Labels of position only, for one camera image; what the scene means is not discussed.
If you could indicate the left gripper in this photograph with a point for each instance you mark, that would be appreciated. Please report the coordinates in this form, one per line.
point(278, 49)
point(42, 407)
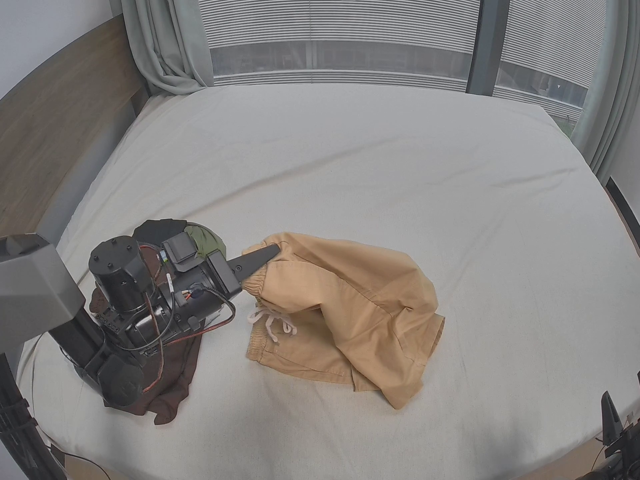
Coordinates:
point(200, 293)

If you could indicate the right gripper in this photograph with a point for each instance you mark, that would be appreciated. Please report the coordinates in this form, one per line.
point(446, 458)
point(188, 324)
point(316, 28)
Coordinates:
point(622, 445)

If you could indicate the tan shorts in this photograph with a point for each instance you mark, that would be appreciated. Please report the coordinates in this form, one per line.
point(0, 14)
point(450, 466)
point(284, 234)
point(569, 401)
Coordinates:
point(360, 308)

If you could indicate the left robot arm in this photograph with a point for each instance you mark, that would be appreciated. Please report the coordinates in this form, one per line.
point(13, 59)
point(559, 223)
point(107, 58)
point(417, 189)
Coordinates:
point(120, 278)

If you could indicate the bed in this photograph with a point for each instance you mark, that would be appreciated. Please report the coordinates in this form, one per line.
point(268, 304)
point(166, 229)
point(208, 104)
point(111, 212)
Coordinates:
point(380, 178)

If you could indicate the green garment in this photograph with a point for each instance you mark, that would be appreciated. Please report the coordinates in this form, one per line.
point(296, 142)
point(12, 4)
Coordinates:
point(207, 240)

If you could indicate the black garment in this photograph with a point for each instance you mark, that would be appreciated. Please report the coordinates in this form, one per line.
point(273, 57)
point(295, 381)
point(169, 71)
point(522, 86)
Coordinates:
point(157, 229)

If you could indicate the brown shorts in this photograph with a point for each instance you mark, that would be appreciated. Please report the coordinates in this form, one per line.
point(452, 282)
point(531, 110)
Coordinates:
point(175, 383)

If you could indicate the grey-green curtain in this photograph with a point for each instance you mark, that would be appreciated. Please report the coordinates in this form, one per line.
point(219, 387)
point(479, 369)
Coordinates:
point(617, 68)
point(160, 28)

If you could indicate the window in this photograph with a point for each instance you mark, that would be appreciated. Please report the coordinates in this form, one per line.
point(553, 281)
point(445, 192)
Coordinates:
point(350, 13)

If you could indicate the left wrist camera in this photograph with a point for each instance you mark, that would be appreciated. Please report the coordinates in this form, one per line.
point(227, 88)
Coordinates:
point(180, 250)

